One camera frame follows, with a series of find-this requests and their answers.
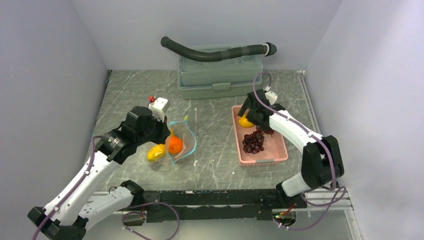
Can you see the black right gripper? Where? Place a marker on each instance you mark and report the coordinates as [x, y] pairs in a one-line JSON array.
[[251, 119]]

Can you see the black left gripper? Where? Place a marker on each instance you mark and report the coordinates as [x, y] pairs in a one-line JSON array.
[[164, 130]]

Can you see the yellow mango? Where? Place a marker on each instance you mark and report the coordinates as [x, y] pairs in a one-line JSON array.
[[245, 123]]

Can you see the orange fruit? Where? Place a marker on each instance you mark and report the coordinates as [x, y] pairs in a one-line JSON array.
[[175, 145]]

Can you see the clear zip top bag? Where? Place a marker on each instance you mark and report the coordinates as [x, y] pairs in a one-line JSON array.
[[182, 130]]

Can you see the yellow lemon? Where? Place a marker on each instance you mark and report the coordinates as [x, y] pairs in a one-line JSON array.
[[156, 152]]

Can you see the dark red grape bunch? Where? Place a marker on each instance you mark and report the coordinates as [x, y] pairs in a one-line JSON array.
[[253, 143]]

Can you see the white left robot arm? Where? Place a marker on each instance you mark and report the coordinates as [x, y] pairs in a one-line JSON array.
[[69, 215]]

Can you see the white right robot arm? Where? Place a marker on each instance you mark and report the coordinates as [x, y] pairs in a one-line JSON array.
[[321, 161]]

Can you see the green plastic storage box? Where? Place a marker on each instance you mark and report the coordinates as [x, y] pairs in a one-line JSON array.
[[219, 79]]

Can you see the dark red plum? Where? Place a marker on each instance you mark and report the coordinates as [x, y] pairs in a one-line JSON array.
[[269, 131]]

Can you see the pink perforated plastic basket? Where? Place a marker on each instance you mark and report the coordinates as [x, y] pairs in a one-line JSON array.
[[275, 150]]

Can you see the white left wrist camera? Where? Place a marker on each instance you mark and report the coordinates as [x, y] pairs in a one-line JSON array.
[[159, 107]]

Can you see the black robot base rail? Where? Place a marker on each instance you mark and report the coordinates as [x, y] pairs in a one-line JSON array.
[[259, 204]]

